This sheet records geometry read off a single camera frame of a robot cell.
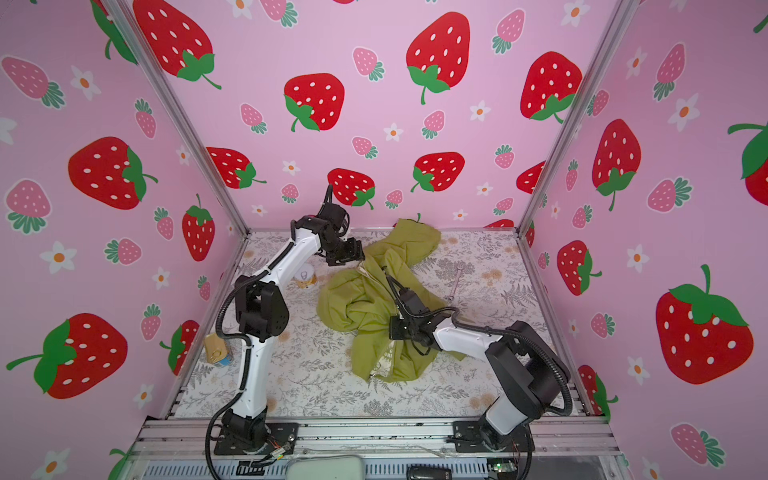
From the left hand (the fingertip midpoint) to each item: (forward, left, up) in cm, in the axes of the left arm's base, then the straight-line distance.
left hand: (359, 257), depth 97 cm
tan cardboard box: (-28, +40, -8) cm, 50 cm away
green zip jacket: (-14, -2, -4) cm, 15 cm away
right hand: (-21, -10, -8) cm, 24 cm away
